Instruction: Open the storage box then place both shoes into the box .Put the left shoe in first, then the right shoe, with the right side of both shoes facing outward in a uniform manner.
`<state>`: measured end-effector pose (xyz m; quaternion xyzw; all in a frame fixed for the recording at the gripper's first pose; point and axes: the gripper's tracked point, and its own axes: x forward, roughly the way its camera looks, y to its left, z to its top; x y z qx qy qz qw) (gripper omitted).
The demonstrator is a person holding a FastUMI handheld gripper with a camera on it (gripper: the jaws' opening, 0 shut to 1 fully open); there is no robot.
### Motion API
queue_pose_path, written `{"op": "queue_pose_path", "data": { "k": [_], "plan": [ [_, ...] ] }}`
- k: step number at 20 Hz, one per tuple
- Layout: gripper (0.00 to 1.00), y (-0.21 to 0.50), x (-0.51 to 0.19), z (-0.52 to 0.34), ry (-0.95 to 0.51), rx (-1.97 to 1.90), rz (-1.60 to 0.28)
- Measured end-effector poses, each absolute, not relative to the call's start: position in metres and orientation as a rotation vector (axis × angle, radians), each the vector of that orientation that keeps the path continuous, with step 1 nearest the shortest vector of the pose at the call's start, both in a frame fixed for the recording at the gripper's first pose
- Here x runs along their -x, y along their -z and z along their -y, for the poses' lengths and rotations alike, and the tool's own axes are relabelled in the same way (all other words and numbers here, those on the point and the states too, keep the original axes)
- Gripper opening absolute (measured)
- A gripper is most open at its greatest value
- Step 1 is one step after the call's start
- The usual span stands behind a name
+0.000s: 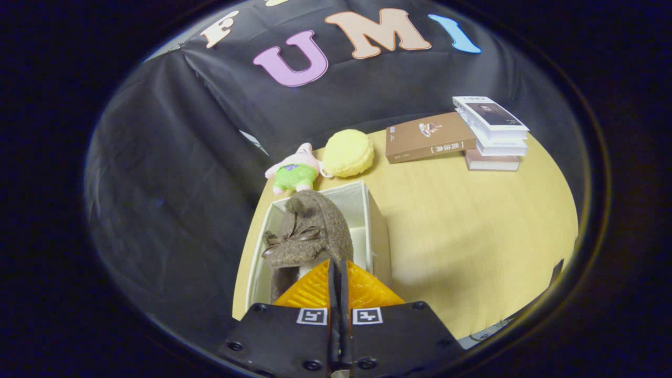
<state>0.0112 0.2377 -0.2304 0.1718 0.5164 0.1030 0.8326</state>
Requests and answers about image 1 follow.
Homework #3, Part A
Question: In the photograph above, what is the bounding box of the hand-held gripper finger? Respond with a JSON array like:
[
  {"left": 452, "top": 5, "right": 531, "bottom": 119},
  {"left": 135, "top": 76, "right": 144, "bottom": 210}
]
[
  {"left": 340, "top": 260, "right": 466, "bottom": 378},
  {"left": 217, "top": 259, "right": 341, "bottom": 378}
]

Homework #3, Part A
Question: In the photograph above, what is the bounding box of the beige fabric storage box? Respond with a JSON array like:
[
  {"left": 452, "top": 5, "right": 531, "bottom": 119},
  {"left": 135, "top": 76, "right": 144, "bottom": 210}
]
[{"left": 245, "top": 180, "right": 392, "bottom": 318}]

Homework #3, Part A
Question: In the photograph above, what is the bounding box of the brown fuzzy shoe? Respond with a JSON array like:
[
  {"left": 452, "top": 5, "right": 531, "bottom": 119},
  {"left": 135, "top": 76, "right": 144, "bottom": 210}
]
[{"left": 261, "top": 189, "right": 355, "bottom": 304}]

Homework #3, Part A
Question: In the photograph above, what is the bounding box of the pink and green plush toy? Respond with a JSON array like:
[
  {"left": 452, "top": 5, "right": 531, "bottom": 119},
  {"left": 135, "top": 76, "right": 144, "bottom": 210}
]
[{"left": 264, "top": 143, "right": 329, "bottom": 196}]

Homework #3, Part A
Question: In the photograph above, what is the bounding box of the yellow round plush cushion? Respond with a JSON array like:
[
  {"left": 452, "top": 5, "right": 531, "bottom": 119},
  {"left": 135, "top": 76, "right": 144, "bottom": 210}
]
[{"left": 322, "top": 129, "right": 375, "bottom": 178}]

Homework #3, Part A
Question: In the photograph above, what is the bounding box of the brown book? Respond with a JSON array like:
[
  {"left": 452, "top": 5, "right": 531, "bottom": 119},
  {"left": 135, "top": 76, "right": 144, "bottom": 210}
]
[{"left": 385, "top": 111, "right": 477, "bottom": 164}]

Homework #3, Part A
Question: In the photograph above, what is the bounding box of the pale pink book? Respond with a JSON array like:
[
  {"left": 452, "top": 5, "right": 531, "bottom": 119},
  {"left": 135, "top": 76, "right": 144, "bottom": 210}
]
[{"left": 465, "top": 149, "right": 520, "bottom": 172}]

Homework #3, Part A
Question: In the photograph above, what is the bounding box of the black backdrop cloth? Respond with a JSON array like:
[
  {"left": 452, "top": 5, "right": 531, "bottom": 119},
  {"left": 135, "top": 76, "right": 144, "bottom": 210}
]
[{"left": 84, "top": 0, "right": 589, "bottom": 342}]

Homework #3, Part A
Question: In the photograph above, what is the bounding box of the plain white book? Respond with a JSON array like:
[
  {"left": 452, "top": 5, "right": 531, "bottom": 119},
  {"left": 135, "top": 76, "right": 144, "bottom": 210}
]
[{"left": 470, "top": 126, "right": 528, "bottom": 156}]

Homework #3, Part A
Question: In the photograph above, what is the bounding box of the white portrait cover book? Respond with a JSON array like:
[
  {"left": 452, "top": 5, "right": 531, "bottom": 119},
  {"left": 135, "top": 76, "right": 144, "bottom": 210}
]
[{"left": 453, "top": 96, "right": 530, "bottom": 140}]

